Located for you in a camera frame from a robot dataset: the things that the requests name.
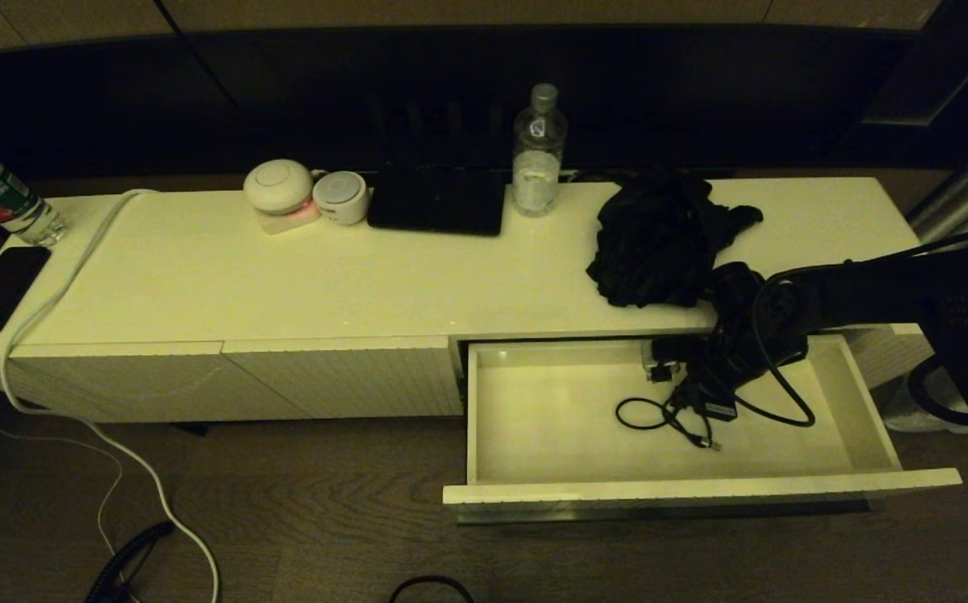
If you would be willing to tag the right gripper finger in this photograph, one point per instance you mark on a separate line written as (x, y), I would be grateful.
(662, 366)
(664, 376)

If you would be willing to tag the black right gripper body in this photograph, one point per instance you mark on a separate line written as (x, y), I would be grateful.
(714, 381)

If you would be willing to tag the black umbrella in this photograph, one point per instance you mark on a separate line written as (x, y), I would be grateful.
(651, 243)

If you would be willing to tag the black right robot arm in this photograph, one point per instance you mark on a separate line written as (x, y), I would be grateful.
(911, 293)

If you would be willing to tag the white low cabinet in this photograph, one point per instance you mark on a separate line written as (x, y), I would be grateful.
(283, 275)

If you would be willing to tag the clear bottle with grey cap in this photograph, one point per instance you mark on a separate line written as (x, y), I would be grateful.
(537, 174)

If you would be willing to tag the black flat rectangular device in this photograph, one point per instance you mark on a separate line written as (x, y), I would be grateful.
(438, 203)

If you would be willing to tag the small white round speaker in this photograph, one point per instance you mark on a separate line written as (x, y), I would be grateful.
(341, 199)

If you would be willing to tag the white base with pink light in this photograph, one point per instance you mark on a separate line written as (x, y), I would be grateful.
(290, 222)

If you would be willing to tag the large white dome device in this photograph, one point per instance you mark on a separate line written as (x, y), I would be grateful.
(278, 184)

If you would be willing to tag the black smartphone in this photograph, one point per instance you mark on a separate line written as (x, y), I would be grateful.
(0, 287)

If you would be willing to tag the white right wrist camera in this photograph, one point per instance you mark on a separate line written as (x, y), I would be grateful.
(660, 347)

